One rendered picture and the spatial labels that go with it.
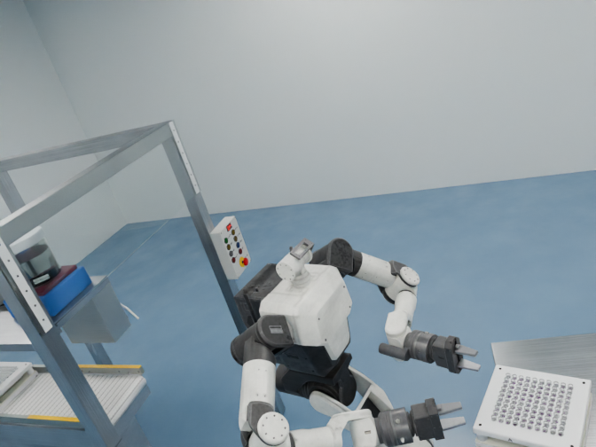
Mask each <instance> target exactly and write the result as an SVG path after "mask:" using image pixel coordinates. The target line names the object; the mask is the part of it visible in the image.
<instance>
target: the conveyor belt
mask: <svg viewBox="0 0 596 447"><path fill-rule="evenodd" d="M84 376H85V378H86V380H87V381H88V382H89V384H90V386H91V388H92V390H93V392H94V393H95V395H96V397H97V399H98V400H99V402H100V403H101V405H102V407H103V409H104V410H105V412H106V414H107V416H108V418H109V419H110V420H111V422H112V424H113V425H115V424H116V423H117V421H118V420H119V419H120V417H121V416H122V415H123V413H125V411H126V410H127V409H128V407H129V406H130V404H131V403H132V402H133V400H134V399H135V398H136V396H137V395H138V393H139V392H140V391H141V389H142V388H143V387H144V386H145V384H146V380H145V378H144V377H142V376H140V375H105V374H84ZM0 413H7V414H21V415H43V416H56V417H70V418H77V417H76V416H75V414H74V412H73V410H72V409H71V407H70V405H69V404H68V402H67V400H66V399H65V398H64V396H63V394H62V393H61V391H60V390H59V387H58V386H57V384H56V382H55V381H54V379H53V378H52V377H51V375H50V374H49V373H38V376H37V377H36V378H34V379H33V380H32V381H31V382H30V383H29V384H28V385H27V386H26V387H25V388H24V389H23V390H22V391H21V392H20V393H19V394H18V395H17V396H16V397H15V398H14V399H13V400H12V401H11V402H10V403H9V404H8V405H6V406H5V407H4V408H3V409H2V410H1V411H0Z"/></svg>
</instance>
